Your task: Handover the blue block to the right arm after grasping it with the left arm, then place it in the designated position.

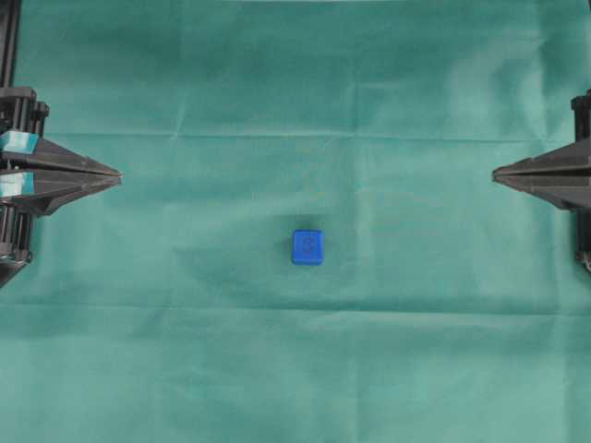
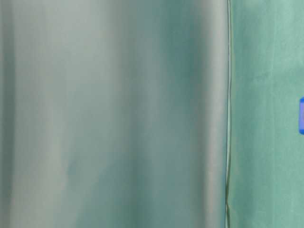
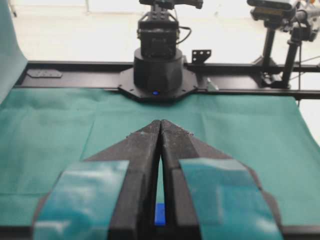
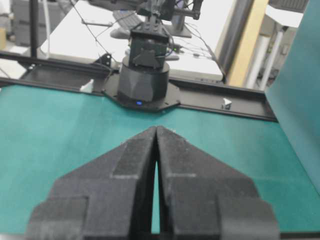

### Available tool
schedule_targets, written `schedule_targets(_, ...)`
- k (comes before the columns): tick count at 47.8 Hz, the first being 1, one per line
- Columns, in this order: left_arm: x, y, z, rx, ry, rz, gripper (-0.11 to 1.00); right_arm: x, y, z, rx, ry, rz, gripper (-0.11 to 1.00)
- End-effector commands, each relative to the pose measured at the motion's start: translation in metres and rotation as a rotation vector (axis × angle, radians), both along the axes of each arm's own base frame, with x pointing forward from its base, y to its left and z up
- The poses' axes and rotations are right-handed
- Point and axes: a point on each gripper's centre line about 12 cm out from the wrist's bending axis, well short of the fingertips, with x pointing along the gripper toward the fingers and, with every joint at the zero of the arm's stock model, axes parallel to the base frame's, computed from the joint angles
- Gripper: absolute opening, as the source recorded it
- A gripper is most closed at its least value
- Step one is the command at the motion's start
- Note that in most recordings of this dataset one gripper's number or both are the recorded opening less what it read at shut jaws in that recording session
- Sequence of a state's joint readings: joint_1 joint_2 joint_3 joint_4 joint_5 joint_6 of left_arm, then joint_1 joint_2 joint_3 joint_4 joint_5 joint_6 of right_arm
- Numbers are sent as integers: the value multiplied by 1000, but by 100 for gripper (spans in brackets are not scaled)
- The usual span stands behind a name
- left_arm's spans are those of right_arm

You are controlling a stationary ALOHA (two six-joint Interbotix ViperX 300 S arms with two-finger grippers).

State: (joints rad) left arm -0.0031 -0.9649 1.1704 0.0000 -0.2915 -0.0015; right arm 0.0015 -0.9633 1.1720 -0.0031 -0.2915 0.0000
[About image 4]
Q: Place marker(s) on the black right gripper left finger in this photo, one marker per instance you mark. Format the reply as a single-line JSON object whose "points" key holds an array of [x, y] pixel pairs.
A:
{"points": [[108, 198]]}

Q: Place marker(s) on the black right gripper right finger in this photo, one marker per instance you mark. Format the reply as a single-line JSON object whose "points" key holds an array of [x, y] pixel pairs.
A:
{"points": [[203, 198]]}

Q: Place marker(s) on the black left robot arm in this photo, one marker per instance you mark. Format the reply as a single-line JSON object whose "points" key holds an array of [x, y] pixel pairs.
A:
{"points": [[144, 74]]}

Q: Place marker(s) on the green cloth side panel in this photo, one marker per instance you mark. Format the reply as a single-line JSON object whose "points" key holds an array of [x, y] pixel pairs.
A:
{"points": [[295, 94]]}

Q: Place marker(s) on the white desk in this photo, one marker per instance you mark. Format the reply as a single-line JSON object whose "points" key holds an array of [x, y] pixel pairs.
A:
{"points": [[73, 41]]}

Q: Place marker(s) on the black monitor stand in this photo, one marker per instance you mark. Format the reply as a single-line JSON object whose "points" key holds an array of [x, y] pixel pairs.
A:
{"points": [[178, 28]]}

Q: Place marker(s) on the grey keyboard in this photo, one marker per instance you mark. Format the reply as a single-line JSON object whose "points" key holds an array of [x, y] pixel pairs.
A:
{"points": [[127, 19]]}

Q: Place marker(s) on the white corner bracket right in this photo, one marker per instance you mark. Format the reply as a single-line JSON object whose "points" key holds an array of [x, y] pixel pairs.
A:
{"points": [[226, 105]]}

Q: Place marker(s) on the white corner bracket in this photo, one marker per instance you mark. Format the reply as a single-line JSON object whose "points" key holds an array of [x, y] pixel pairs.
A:
{"points": [[226, 105], [88, 87]]}

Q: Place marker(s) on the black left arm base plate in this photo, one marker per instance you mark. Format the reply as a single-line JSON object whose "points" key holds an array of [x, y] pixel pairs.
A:
{"points": [[170, 100]]}

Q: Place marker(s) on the white corner bracket left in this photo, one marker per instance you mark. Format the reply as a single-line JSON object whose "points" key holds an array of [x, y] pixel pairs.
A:
{"points": [[88, 87]]}

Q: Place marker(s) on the black aluminium table frame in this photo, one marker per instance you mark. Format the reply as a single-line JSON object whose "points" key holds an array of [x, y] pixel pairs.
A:
{"points": [[68, 76]]}

